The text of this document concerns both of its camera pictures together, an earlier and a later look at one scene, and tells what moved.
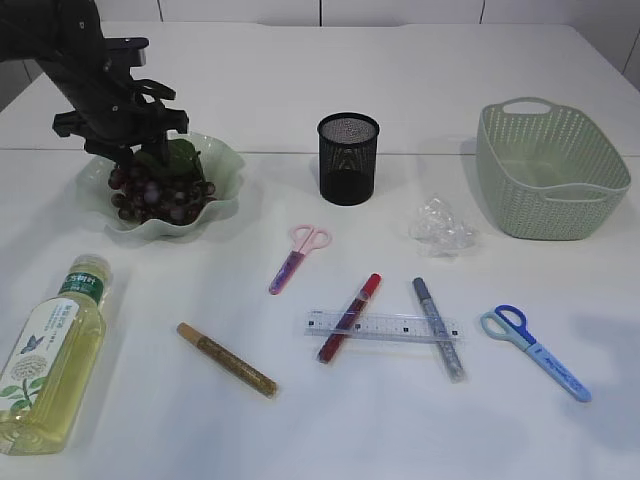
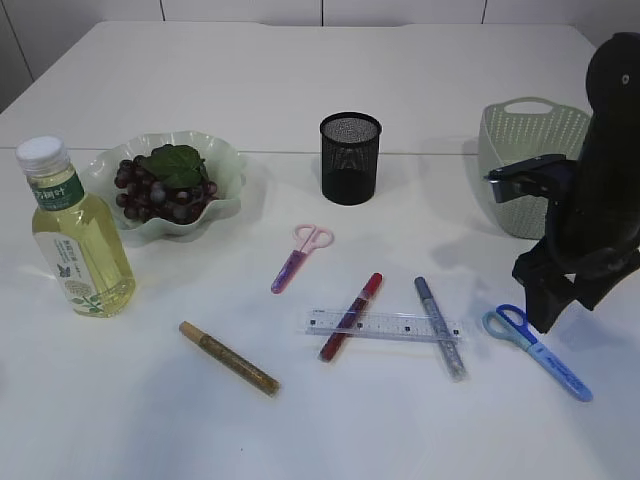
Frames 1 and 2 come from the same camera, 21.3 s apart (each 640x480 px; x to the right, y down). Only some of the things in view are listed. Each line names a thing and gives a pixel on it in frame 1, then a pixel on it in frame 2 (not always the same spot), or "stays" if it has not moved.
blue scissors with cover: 509,322 stays
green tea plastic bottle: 51,367 -> 78,234
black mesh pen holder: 348,157 stays
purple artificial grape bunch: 162,188 stays
